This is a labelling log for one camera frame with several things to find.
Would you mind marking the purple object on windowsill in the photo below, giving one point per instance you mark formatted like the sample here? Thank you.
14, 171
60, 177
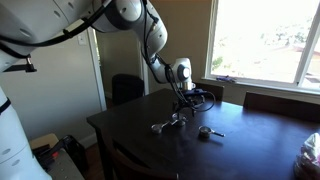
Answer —
226, 79

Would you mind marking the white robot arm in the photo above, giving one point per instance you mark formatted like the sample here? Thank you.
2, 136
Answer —
50, 80

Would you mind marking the dark wooden chair left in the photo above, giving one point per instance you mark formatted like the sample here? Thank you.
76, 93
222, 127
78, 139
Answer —
305, 111

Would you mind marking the pink plastic food bag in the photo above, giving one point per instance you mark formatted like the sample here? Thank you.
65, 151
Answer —
307, 163

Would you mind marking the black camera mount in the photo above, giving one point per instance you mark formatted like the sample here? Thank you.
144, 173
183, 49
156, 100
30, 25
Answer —
28, 67

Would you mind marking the black trash bin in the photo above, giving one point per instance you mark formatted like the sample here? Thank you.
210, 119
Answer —
126, 87

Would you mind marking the dark wooden chair right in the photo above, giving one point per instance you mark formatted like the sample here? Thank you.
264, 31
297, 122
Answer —
217, 91

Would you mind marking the medium steel measuring cup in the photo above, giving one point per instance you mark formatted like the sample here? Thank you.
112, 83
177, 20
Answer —
205, 131

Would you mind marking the small steel measuring cup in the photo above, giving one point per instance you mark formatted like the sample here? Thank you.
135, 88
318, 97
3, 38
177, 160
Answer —
157, 128

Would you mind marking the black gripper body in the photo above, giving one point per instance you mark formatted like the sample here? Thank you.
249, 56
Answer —
181, 104

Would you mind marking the large steel measuring cup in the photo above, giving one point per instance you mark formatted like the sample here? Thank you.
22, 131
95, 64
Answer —
179, 119

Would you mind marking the white light switch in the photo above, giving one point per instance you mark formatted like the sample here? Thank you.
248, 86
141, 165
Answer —
82, 39

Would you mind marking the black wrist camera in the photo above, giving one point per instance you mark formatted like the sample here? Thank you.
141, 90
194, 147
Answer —
194, 93

